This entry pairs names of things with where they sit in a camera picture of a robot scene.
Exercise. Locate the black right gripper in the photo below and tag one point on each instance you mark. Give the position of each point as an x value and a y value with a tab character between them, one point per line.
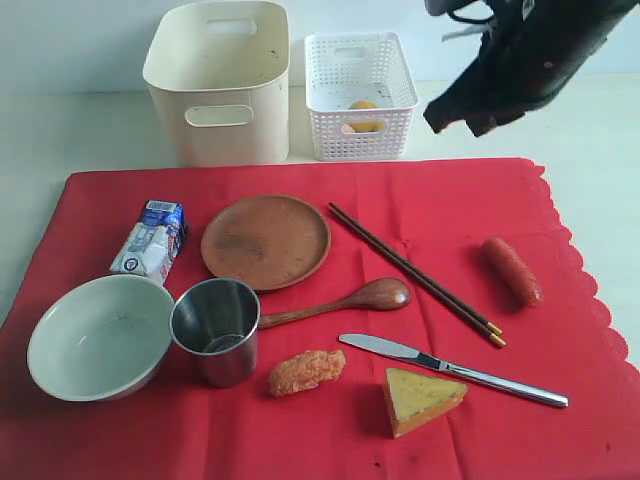
531	52

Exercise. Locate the yellow lemon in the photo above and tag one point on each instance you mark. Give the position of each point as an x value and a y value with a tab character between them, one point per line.
365	123

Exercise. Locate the red sausage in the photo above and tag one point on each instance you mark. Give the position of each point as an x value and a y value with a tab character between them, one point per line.
513	271

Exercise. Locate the yellow cheese wedge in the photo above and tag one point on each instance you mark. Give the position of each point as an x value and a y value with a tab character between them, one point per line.
413	399

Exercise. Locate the orange fried chicken piece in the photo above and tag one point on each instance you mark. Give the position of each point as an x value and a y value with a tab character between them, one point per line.
305	371

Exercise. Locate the white perforated plastic basket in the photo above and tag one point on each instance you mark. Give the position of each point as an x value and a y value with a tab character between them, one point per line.
342	68

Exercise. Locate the brown wooden spoon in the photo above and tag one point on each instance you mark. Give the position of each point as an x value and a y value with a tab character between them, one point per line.
383	294

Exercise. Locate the red tablecloth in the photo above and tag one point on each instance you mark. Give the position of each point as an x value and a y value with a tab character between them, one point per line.
438	214

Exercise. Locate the brown wooden plate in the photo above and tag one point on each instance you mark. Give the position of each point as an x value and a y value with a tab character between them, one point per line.
269	242

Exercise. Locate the silver table knife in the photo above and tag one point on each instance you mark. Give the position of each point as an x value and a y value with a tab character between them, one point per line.
407	354

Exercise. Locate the cream plastic bin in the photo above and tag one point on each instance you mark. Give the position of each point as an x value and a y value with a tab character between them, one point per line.
217	73

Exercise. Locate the stainless steel cup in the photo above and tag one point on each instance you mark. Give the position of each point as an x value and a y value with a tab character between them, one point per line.
216	322

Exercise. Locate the blue white milk carton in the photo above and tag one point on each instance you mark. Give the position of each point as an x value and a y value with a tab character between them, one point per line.
154	242

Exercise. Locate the pale green ceramic bowl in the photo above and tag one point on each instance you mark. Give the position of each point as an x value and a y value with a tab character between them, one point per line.
103	340

